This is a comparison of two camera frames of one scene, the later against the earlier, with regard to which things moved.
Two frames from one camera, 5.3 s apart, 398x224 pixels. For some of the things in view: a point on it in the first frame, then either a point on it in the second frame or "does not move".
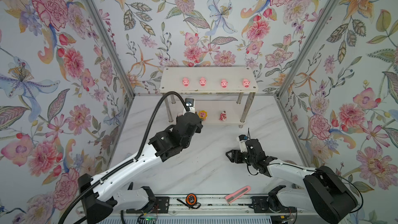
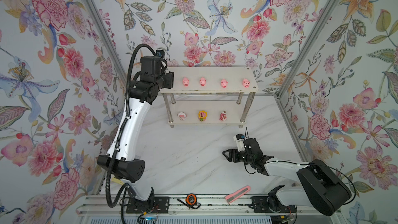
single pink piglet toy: x=245 y=82 does not move
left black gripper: x=199 y=125 → x=169 y=79
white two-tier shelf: x=222 y=95 does not move
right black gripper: x=235 y=152 does not move
